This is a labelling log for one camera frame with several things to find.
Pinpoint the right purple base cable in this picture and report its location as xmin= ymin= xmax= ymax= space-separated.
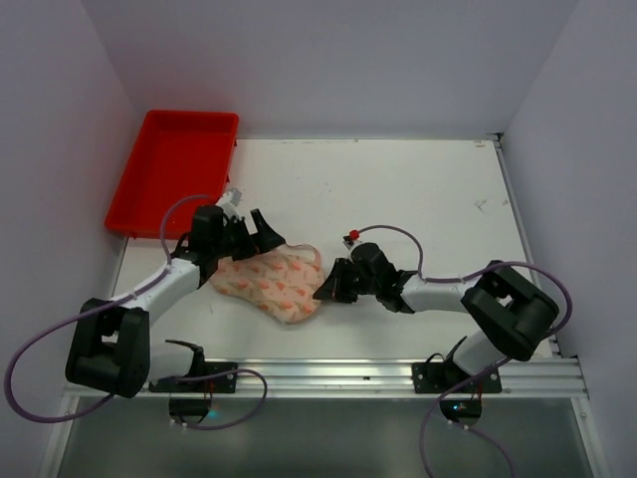
xmin=416 ymin=362 xmax=519 ymax=478

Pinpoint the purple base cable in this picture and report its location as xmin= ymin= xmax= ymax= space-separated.
xmin=416 ymin=362 xmax=519 ymax=478
xmin=148 ymin=367 xmax=271 ymax=432

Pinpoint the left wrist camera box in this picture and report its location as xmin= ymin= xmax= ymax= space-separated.
xmin=215 ymin=187 xmax=242 ymax=219

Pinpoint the aluminium mounting rail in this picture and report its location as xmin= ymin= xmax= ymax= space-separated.
xmin=59 ymin=356 xmax=591 ymax=399

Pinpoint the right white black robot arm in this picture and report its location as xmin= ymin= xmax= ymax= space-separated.
xmin=314 ymin=242 xmax=559 ymax=390

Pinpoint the peach floral mesh laundry bag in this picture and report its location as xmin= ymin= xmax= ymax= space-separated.
xmin=209 ymin=244 xmax=325 ymax=325

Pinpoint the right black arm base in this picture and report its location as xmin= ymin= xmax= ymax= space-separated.
xmin=411 ymin=353 xmax=503 ymax=428

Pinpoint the red plastic tray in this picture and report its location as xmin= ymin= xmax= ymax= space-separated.
xmin=105 ymin=110 xmax=239 ymax=239

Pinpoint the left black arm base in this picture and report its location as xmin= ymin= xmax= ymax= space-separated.
xmin=147 ymin=340 xmax=238 ymax=427

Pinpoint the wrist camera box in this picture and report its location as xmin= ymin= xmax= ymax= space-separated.
xmin=342 ymin=229 xmax=362 ymax=252
xmin=215 ymin=187 xmax=242 ymax=219

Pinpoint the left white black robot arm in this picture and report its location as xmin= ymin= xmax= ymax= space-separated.
xmin=65 ymin=205 xmax=286 ymax=398

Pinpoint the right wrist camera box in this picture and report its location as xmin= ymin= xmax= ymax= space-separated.
xmin=342 ymin=229 xmax=362 ymax=252

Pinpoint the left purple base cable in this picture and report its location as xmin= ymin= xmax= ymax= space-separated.
xmin=148 ymin=367 xmax=271 ymax=432

